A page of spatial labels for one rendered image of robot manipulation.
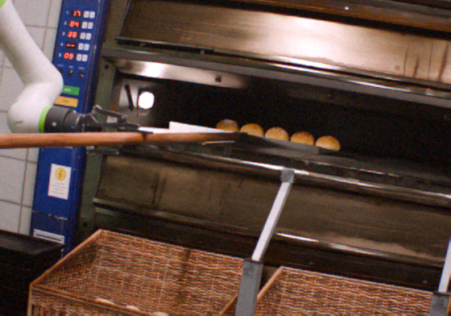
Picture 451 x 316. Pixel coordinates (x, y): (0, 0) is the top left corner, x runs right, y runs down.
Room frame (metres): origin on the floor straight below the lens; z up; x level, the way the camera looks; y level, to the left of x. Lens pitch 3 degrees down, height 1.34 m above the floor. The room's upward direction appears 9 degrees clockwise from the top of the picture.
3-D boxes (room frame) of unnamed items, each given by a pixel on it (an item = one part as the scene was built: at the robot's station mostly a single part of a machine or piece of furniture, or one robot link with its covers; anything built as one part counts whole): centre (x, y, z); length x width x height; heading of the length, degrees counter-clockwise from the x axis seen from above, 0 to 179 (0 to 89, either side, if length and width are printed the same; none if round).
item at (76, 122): (2.53, 0.37, 1.20); 0.09 x 0.07 x 0.08; 74
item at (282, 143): (3.62, -0.12, 1.19); 0.55 x 0.36 x 0.03; 74
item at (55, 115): (2.56, 0.44, 1.20); 0.12 x 0.06 x 0.09; 164
